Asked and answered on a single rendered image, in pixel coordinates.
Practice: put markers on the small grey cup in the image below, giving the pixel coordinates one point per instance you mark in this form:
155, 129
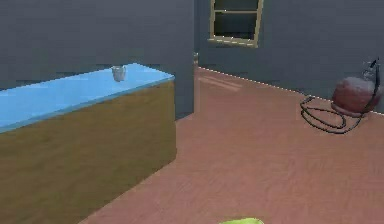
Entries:
118, 73

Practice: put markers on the brown counter with blue top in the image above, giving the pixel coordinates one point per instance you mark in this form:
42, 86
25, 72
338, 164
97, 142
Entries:
83, 133

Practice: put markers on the green lettuce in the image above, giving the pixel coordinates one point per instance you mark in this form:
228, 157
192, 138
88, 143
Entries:
242, 221

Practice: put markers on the window with beige frame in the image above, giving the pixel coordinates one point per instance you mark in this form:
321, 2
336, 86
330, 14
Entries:
235, 20

